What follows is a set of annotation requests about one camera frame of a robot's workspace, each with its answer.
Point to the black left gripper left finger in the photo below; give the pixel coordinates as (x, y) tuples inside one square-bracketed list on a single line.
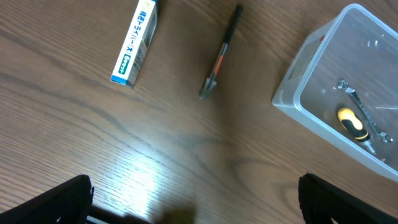
[(69, 202)]

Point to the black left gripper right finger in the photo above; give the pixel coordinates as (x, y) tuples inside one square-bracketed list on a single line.
[(322, 202)]

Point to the yellow black stubby screwdriver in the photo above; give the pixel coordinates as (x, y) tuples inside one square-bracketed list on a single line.
[(355, 127)]

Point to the silver ratchet wrench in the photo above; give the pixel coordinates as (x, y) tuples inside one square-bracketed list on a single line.
[(343, 85)]

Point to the clear plastic container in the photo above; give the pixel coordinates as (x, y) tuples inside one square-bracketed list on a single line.
[(357, 47)]

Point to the small black-handled hammer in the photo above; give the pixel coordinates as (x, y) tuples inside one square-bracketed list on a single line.
[(210, 82)]

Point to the blue white screwdriver box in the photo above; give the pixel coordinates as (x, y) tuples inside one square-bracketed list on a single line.
[(136, 43)]

